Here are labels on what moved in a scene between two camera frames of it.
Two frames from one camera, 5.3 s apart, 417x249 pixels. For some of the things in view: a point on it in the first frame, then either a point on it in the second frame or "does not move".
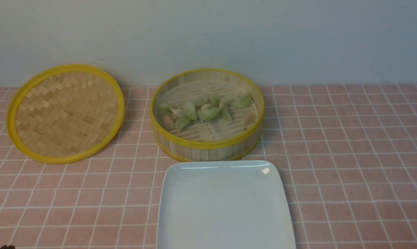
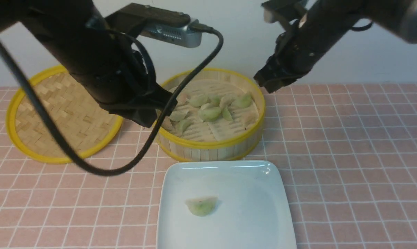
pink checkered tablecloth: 356,158 does not move
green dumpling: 242,101 does not move
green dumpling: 199,100 does not move
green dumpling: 191,110 → 202,206
